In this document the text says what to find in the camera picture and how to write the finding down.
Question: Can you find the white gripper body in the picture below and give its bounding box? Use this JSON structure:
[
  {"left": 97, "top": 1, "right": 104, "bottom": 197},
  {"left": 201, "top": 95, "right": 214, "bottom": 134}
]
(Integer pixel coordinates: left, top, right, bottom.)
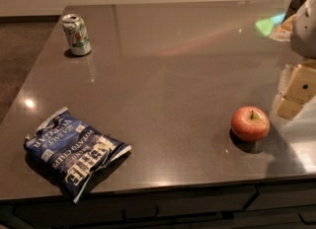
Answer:
[{"left": 290, "top": 0, "right": 316, "bottom": 59}]

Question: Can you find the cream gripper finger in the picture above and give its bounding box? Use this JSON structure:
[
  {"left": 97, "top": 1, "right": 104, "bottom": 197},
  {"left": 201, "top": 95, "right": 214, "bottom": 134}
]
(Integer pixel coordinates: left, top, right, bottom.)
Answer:
[
  {"left": 273, "top": 62, "right": 316, "bottom": 119},
  {"left": 270, "top": 15, "right": 295, "bottom": 41}
]

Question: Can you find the red apple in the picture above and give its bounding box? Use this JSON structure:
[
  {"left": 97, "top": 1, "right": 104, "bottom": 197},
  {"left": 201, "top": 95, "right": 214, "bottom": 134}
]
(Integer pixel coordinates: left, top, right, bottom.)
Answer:
[{"left": 231, "top": 107, "right": 271, "bottom": 142}]

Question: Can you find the blue potato chip bag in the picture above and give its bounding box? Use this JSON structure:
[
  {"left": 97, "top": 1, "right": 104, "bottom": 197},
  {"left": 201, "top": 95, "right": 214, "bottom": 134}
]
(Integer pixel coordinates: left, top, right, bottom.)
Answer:
[{"left": 24, "top": 108, "right": 131, "bottom": 203}]

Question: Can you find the dark right drawer front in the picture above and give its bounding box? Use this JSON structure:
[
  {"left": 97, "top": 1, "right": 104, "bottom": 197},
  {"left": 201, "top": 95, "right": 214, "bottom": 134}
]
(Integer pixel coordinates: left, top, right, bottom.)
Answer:
[{"left": 246, "top": 183, "right": 316, "bottom": 211}]

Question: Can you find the dark cabinet drawer front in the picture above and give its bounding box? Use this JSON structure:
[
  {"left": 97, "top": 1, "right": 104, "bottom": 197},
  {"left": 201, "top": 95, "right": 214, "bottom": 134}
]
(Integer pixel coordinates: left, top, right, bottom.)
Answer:
[{"left": 15, "top": 186, "right": 256, "bottom": 227}]

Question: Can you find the green and white soda can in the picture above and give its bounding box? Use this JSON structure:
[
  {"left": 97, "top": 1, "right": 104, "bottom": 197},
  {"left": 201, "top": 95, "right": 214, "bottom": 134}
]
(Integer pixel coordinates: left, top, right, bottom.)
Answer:
[{"left": 62, "top": 14, "right": 91, "bottom": 56}]

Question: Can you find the black drawer handle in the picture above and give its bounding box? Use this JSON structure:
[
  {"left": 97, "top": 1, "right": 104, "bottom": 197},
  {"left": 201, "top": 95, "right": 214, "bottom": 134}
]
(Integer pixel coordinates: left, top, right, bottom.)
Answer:
[{"left": 121, "top": 205, "right": 159, "bottom": 222}]

